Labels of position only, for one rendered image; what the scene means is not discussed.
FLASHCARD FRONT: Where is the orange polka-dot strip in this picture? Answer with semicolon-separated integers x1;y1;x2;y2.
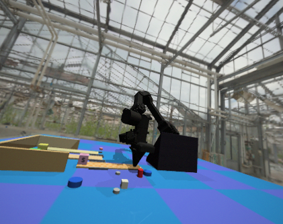
76;161;142;170

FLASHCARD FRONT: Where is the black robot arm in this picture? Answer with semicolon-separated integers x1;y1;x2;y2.
119;91;180;143

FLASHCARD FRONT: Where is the pink labelled cube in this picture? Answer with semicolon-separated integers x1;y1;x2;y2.
77;153;89;165

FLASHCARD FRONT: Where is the cream cube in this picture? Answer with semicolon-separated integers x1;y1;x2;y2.
120;179;128;189

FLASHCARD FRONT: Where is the blue cylinder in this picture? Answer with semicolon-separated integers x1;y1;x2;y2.
143;170;152;176
67;177;83;188

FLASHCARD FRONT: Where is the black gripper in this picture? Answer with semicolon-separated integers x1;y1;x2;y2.
126;127;155;167

